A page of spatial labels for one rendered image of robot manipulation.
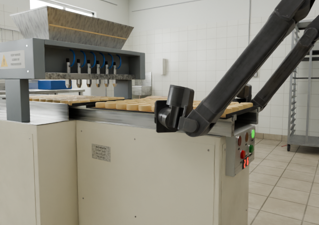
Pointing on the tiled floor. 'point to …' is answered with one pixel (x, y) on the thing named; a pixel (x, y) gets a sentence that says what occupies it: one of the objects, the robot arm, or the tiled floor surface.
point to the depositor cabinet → (38, 172)
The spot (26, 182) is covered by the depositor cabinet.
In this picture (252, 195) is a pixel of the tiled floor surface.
